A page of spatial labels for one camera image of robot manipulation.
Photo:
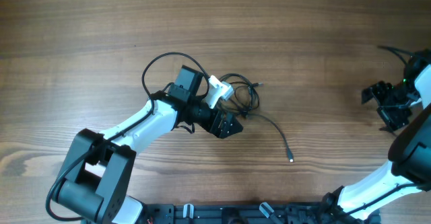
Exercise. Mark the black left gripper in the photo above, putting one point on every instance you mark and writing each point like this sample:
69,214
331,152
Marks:
221,131

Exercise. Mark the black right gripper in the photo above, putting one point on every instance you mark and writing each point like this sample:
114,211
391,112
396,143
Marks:
389,100

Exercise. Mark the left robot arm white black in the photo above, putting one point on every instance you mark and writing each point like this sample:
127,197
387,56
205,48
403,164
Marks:
95,174

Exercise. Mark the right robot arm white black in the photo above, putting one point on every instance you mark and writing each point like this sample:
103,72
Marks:
407,170

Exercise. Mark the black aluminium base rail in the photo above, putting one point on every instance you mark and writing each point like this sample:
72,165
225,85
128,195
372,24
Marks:
296,212

